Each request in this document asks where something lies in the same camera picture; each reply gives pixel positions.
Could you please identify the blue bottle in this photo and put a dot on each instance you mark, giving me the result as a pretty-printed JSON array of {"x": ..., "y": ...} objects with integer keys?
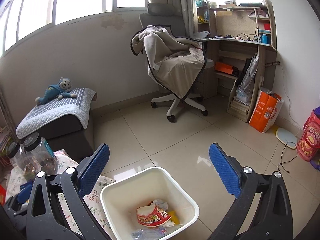
[{"x": 264, "y": 38}]

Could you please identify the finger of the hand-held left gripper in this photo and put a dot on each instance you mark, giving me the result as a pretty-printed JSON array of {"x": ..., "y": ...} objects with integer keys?
[{"x": 23, "y": 195}]

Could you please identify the white bathroom scale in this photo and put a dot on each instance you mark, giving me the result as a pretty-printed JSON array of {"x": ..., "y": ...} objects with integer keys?
[{"x": 286, "y": 138}]

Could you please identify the floral tablecloth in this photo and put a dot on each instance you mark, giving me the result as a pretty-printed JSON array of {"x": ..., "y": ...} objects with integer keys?
[{"x": 95, "y": 197}]

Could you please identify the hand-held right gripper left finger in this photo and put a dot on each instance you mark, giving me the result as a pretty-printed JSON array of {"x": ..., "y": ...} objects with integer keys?
[{"x": 93, "y": 170}]

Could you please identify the orange shoe box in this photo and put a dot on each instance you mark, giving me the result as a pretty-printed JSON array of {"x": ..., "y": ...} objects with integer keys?
[{"x": 223, "y": 68}]

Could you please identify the blue striped quilted mat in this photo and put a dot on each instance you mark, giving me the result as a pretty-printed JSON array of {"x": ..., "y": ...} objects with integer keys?
[{"x": 57, "y": 110}]

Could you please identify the grey white office chair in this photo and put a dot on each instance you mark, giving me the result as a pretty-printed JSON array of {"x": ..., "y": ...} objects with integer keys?
[{"x": 175, "y": 102}]

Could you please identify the beige blanket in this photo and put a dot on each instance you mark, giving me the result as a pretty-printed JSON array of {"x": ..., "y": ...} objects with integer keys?
[{"x": 175, "y": 65}]

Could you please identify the white plastic bin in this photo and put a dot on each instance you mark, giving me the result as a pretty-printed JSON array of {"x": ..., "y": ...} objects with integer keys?
[{"x": 120, "y": 200}]

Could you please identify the clear jar with black lid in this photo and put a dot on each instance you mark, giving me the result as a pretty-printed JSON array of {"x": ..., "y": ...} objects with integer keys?
[{"x": 17, "y": 158}]

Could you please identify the dark grey ottoman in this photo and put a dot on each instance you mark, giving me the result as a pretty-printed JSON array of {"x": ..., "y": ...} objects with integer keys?
[{"x": 72, "y": 140}]

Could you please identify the red gift bag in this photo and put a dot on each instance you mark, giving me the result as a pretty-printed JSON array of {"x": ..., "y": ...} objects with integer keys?
[{"x": 310, "y": 137}]

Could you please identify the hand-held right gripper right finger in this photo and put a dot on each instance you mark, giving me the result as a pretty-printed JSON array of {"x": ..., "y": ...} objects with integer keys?
[{"x": 225, "y": 170}]

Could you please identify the orange paper bag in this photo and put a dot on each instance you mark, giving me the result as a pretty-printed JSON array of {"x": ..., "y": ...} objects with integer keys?
[{"x": 265, "y": 112}]

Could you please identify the clear jar of round nuts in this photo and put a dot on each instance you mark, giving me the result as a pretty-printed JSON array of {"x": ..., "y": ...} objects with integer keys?
[{"x": 42, "y": 160}]

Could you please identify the red paper noodle cup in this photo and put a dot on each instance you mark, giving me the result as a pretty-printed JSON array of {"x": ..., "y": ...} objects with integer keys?
[{"x": 150, "y": 217}]

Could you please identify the wooden desk with hutch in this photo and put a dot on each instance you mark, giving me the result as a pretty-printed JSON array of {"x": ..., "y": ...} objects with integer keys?
[{"x": 237, "y": 22}]

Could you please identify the blue plush monkey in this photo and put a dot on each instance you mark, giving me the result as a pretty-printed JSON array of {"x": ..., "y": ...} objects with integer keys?
[{"x": 55, "y": 91}]

